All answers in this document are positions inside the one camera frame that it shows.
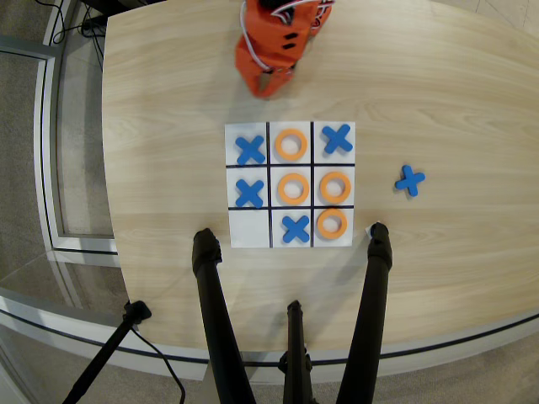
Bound thick black tripod leg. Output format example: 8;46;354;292
191;227;258;404
334;221;394;404

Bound black cable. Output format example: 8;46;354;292
129;327;187;404

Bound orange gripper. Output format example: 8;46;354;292
233;35;296;99

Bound black floor cables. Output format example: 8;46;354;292
49;0;106;64

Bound blue foam cross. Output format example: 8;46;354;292
234;135;267;166
321;123;354;155
394;164;426;197
280;214;312;245
234;178;266;209

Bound thin black tripod leg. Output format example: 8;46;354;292
277;299;315;404

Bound black stand leg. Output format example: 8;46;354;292
61;300;153;404

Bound orange foam ring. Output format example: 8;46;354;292
316;207;350;242
277;172;312;206
318;170;353;205
274;128;309;162

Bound metal floor frame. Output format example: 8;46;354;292
0;35;124;268

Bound white tic-tac-toe grid board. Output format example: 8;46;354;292
224;120;357;249

